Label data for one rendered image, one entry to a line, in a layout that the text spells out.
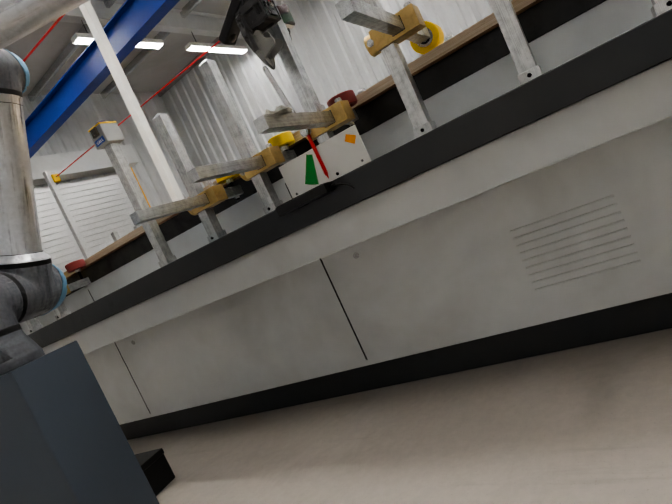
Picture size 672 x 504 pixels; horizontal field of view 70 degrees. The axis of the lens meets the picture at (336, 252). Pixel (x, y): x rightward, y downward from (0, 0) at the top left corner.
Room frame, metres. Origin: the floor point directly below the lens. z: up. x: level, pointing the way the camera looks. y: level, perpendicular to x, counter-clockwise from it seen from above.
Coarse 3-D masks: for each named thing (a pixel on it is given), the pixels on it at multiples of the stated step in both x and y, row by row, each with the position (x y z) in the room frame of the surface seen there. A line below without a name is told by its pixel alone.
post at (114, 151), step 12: (108, 144) 1.66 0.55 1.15; (108, 156) 1.68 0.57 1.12; (120, 156) 1.68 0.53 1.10; (120, 168) 1.66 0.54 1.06; (120, 180) 1.68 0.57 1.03; (132, 180) 1.68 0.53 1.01; (132, 192) 1.66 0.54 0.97; (132, 204) 1.68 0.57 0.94; (144, 204) 1.68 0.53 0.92; (144, 228) 1.68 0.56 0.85; (156, 228) 1.68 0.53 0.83; (156, 240) 1.66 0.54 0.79; (156, 252) 1.68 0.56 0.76; (168, 252) 1.68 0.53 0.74
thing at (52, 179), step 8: (48, 176) 3.68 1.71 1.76; (56, 176) 3.69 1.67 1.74; (48, 184) 3.68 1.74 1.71; (56, 184) 3.70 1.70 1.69; (56, 192) 3.68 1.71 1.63; (56, 200) 3.68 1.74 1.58; (64, 200) 3.70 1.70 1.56; (64, 208) 3.68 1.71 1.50; (64, 216) 3.68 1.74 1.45; (72, 216) 3.70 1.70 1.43; (72, 224) 3.68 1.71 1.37; (72, 232) 3.68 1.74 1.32; (80, 240) 3.68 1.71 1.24; (80, 248) 3.68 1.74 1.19; (88, 256) 3.68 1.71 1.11
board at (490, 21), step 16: (528, 0) 1.14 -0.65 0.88; (464, 32) 1.22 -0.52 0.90; (480, 32) 1.20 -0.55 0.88; (448, 48) 1.25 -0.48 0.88; (416, 64) 1.30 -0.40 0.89; (432, 64) 1.31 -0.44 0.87; (384, 80) 1.35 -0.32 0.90; (368, 96) 1.38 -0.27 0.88; (128, 240) 2.01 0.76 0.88; (96, 256) 2.14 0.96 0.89; (64, 272) 2.28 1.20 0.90
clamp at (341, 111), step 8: (336, 104) 1.22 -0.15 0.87; (344, 104) 1.23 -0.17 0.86; (336, 112) 1.23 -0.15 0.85; (344, 112) 1.22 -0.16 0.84; (352, 112) 1.25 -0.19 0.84; (336, 120) 1.23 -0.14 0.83; (344, 120) 1.22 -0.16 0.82; (312, 128) 1.27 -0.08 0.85; (320, 128) 1.26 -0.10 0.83; (328, 128) 1.25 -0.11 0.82; (336, 128) 1.28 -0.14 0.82; (312, 136) 1.28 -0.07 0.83
